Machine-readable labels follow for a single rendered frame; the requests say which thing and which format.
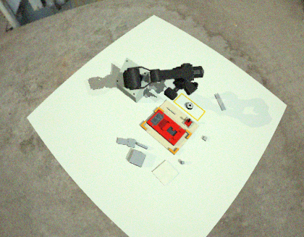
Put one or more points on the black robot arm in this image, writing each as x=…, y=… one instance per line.
x=185, y=73

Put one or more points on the grey flat bar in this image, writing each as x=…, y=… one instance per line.
x=220, y=102

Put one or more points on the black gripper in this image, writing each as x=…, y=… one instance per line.
x=172, y=93

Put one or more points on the black toy wheel with grey hub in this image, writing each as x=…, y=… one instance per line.
x=189, y=105

